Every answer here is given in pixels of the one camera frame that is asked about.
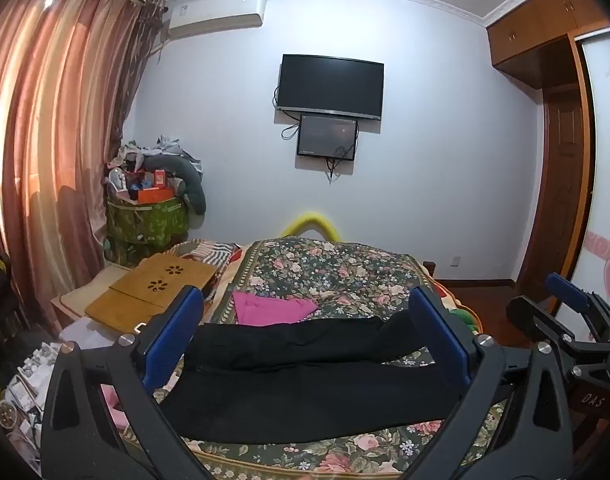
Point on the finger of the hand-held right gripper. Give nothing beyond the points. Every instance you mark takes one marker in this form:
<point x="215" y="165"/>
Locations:
<point x="540" y="317"/>
<point x="567" y="290"/>

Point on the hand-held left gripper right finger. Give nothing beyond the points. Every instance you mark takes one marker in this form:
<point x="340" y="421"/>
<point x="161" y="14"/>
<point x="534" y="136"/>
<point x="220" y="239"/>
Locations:
<point x="442" y="335"/>

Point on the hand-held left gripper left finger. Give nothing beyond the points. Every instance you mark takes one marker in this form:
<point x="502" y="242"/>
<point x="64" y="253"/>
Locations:
<point x="167" y="340"/>

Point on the black pants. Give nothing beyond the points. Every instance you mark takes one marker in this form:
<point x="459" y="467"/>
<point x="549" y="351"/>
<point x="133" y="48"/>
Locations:
<point x="310" y="380"/>

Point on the orange green cloth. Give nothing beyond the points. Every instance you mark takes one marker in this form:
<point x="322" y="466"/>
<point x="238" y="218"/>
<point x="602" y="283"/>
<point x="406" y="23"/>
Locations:
<point x="457" y="312"/>

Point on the wooden lap desk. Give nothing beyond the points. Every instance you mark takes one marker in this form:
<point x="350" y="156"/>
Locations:
<point x="155" y="285"/>

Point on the pink plastic item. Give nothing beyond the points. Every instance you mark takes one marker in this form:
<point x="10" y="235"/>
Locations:
<point x="114" y="407"/>

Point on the beige side table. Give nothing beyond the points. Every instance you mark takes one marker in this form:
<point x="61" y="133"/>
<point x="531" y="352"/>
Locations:
<point x="77" y="295"/>

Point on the brown wooden door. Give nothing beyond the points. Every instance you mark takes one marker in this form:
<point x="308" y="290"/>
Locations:
<point x="560" y="185"/>

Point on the pink cloth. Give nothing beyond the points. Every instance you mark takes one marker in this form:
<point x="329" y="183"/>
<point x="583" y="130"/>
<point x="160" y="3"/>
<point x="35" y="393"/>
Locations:
<point x="270" y="307"/>

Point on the floral blanket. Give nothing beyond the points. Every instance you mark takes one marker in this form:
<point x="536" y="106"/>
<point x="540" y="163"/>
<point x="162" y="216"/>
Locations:
<point x="345" y="270"/>

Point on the green storage bag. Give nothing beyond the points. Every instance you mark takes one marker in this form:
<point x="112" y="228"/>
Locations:
<point x="150" y="220"/>

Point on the white wardrobe door pink hearts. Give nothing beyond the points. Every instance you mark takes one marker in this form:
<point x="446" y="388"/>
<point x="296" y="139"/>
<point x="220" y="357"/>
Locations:
<point x="605" y="160"/>

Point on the pile of white clutter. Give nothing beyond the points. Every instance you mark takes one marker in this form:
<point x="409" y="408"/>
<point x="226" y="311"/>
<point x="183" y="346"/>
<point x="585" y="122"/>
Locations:
<point x="30" y="385"/>

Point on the orange box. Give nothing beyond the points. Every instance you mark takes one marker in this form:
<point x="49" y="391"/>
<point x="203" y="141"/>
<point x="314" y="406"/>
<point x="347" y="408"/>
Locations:
<point x="155" y="195"/>

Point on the grey long pillow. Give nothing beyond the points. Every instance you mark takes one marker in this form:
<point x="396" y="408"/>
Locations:
<point x="195" y="190"/>

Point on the red box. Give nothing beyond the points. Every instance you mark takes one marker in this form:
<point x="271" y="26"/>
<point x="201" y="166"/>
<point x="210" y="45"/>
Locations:
<point x="160" y="179"/>

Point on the yellow foam tube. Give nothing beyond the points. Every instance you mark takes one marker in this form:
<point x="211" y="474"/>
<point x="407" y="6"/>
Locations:
<point x="310" y="221"/>

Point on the pile of grey clothes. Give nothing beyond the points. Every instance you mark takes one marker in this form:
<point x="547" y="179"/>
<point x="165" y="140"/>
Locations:
<point x="152" y="150"/>

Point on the small black monitor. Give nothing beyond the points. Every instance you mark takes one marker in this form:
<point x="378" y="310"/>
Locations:
<point x="327" y="135"/>

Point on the pink striped curtain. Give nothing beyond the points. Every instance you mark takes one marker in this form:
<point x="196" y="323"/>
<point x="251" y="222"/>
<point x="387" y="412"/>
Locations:
<point x="60" y="110"/>

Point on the wooden overhead cabinet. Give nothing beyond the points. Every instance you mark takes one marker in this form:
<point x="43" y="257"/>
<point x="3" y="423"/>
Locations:
<point x="530" y="30"/>

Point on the white air conditioner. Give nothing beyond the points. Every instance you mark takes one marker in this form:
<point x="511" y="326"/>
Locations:
<point x="215" y="12"/>

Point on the black wall television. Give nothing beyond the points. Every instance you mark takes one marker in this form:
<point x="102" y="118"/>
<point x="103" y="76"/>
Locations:
<point x="330" y="85"/>

